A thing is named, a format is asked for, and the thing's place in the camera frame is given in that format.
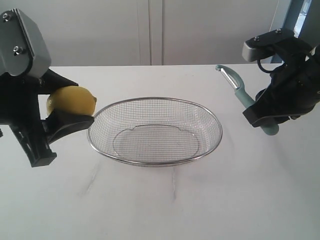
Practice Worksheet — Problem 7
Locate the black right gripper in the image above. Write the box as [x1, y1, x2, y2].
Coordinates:
[243, 37, 320, 128]

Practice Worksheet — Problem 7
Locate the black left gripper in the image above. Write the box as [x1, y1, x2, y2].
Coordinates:
[0, 69, 94, 167]

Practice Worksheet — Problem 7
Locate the yellow lemon with sticker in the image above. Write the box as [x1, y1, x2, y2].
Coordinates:
[46, 85, 97, 116]

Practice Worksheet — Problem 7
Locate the teal handled peeler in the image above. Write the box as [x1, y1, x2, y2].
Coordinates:
[215, 64, 279, 136]

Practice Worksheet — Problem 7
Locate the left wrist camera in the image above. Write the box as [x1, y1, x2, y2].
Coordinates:
[0, 8, 51, 78]

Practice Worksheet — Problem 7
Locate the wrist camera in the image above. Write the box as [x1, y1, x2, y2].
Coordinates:
[242, 28, 294, 62]
[0, 8, 51, 78]

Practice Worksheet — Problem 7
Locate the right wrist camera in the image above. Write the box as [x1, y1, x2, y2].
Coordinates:
[242, 28, 294, 62]

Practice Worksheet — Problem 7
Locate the oval wire mesh basket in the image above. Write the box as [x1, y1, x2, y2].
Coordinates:
[87, 97, 223, 167]

